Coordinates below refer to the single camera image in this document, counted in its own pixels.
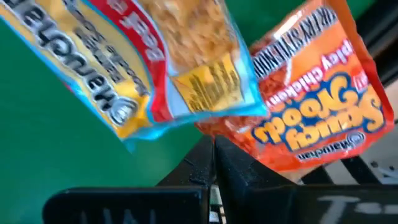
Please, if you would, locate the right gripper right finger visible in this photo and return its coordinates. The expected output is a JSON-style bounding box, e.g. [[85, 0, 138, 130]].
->
[[214, 135, 398, 224]]

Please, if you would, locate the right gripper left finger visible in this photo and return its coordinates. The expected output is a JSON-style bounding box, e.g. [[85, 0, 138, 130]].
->
[[42, 134, 216, 224]]

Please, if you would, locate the Saucy Noods red noodle pack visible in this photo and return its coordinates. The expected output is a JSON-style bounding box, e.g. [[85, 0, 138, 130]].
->
[[195, 0, 396, 183]]

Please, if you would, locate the Maruchan beef ramen pack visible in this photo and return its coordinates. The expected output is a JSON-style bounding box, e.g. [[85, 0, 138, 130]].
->
[[0, 0, 269, 153]]

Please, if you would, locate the green table mat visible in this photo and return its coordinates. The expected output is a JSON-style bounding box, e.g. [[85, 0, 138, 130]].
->
[[0, 0, 379, 224]]

